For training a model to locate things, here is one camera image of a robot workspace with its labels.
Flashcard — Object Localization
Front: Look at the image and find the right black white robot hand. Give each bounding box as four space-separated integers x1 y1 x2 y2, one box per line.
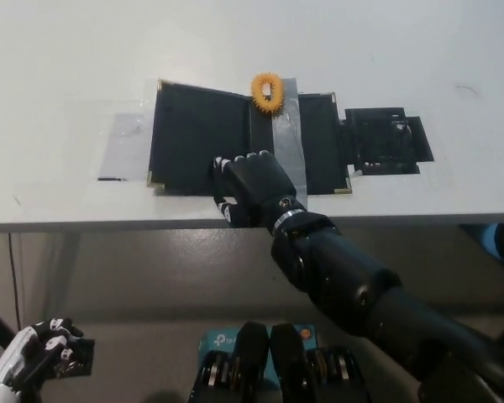
211 149 308 230

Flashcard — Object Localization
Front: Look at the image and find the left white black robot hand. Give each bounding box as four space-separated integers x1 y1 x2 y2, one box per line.
0 317 86 403

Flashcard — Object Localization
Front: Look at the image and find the black USC leather diary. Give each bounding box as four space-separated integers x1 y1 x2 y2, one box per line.
144 77 354 198

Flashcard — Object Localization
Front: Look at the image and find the black tape patch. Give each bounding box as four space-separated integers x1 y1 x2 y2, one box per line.
339 107 436 175

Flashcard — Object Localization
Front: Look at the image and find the laminated white paper sheet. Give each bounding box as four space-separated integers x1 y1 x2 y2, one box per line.
97 112 157 182

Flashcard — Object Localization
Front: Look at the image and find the teal tp-link box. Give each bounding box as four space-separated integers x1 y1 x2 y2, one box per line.
198 322 319 385

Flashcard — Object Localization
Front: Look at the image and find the blue round object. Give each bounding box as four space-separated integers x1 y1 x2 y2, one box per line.
481 223 504 258

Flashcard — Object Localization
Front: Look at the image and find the grey duct tape strip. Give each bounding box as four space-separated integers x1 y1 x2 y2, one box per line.
271 76 311 212

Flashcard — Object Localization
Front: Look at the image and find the thin black cable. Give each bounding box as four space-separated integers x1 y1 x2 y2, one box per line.
8 233 21 335

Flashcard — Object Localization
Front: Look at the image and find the orange spiky ring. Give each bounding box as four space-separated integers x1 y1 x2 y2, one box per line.
250 72 286 117

